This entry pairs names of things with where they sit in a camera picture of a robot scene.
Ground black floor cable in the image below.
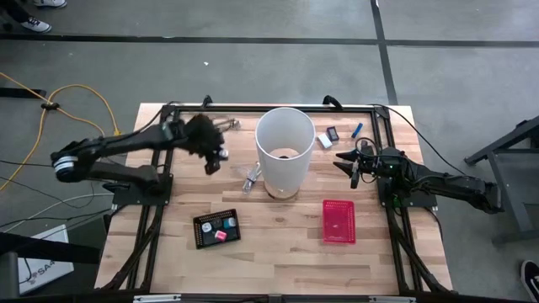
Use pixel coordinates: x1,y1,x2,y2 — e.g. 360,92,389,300
0,157,54,168

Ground grey floor cable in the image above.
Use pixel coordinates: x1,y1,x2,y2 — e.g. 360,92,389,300
3,192,115,232

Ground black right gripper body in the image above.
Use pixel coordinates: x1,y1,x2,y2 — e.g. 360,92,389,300
350,142,387,190

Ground white printed sign board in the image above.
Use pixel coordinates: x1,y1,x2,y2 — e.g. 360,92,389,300
17,224,75,295

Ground red plastic basket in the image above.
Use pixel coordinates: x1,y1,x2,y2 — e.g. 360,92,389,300
322,199,357,246

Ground black desk leg foot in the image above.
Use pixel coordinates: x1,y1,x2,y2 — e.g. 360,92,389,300
0,87,46,98

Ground white cylindrical bucket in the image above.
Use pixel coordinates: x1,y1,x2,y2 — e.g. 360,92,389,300
253,106,317,200

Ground black plastic basket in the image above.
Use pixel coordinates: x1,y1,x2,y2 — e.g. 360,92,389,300
192,208,243,250

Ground grey metal post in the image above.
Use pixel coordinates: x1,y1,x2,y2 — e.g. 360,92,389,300
0,251,20,303

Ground yellow extension cord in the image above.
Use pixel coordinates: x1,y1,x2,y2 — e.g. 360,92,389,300
0,71,126,193

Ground black aluminium table frame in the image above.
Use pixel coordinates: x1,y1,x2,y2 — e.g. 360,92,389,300
94,103,456,295

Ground silver metal bracket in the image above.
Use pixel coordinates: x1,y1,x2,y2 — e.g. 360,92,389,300
369,295,417,303
132,294,182,303

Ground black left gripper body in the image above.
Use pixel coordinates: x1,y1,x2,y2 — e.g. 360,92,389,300
181,112,227,163

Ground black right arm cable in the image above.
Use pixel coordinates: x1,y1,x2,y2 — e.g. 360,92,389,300
369,103,467,174

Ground black flat beam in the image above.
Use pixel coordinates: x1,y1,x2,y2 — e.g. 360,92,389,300
0,231,102,266

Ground black metal cart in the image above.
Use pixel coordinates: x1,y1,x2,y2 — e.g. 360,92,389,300
464,115,539,249

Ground clear coiled lamp cable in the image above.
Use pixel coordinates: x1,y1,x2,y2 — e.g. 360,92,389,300
242,162,263,194

